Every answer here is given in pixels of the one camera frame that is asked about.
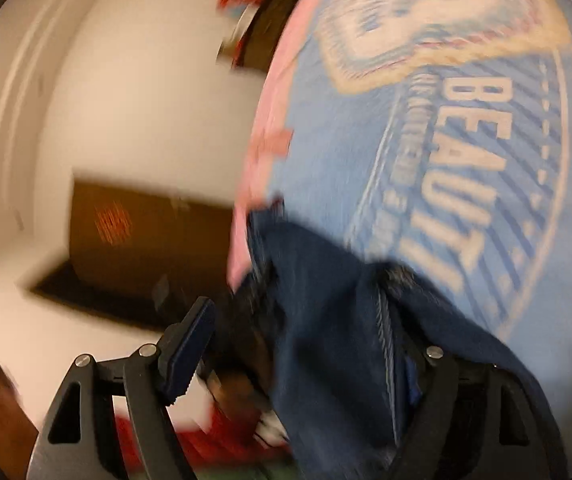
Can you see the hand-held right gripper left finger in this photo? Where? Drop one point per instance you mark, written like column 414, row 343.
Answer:
column 193, row 355

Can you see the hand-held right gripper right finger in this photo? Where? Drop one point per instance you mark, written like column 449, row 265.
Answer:
column 412, row 382

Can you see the dark blue jeans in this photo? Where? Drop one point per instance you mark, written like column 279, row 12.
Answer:
column 326, row 310

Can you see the red cloth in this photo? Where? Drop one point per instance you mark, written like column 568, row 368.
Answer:
column 225, row 435

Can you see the dark brown cabinet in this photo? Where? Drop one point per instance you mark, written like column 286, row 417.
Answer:
column 140, row 260

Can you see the printed polka dot bed sheet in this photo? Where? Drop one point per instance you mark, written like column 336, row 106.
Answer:
column 416, row 135

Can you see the brown wooden desk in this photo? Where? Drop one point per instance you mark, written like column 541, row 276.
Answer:
column 276, row 20

